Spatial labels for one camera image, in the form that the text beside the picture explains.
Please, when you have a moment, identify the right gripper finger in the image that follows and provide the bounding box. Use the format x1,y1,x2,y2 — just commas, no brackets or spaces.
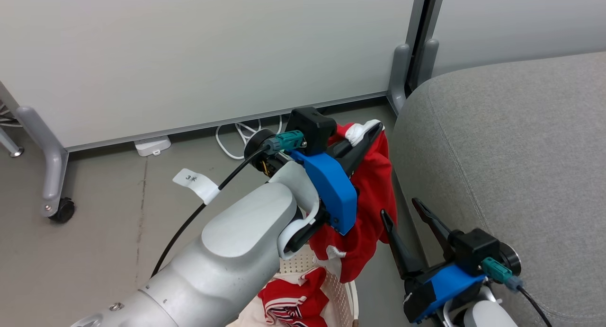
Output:
381,210,425,278
411,197,455,262

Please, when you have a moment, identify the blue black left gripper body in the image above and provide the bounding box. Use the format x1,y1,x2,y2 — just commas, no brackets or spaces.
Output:
283,145,358,253

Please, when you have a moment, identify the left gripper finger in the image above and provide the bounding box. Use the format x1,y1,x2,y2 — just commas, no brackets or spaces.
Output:
327,140,354,160
341,124,384,177

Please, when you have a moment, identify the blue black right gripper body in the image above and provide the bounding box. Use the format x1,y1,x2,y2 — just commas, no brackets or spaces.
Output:
402,258,488,324

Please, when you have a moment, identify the red basketball jersey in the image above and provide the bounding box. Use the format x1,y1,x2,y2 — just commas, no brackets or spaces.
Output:
308,120,398,283

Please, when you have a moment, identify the white plastic laundry basket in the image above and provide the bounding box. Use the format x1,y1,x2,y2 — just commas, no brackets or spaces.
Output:
227,244,360,327

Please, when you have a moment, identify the grey fabric sofa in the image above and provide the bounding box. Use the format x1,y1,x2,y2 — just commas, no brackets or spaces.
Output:
391,52,606,327

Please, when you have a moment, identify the red white striped garment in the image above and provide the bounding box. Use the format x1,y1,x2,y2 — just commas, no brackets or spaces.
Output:
258,266,330,327

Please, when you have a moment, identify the wide white partition board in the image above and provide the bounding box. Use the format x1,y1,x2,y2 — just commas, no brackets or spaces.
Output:
0,0,417,152

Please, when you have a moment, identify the white power adapter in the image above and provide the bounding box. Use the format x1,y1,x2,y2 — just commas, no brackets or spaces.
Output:
134,135,172,157

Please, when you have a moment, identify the narrow white partition board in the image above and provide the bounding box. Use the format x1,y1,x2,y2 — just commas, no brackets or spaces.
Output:
433,0,606,77

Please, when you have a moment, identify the black caster wheel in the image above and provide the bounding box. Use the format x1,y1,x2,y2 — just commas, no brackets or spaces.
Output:
49,198,75,223

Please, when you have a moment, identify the grey board leg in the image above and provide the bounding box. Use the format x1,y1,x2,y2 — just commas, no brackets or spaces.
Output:
0,81,69,219

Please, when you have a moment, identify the thin metal leg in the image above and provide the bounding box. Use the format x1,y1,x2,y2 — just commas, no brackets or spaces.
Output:
0,127,24,158

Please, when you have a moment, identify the black cable with teal plug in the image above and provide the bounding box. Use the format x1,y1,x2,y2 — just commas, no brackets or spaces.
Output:
151,131,306,278
482,257,553,327

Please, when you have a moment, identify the grey board post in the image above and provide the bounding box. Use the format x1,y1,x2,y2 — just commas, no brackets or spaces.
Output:
387,0,429,115
419,0,446,87

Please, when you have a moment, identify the white floor cable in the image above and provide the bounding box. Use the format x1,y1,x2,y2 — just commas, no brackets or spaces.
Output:
215,115,285,160

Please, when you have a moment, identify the white paper cable label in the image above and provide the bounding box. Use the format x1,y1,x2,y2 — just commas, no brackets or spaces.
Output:
173,168,221,204

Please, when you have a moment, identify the thin white cable bundle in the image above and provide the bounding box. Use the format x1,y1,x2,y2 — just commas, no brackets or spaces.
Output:
0,104,22,129

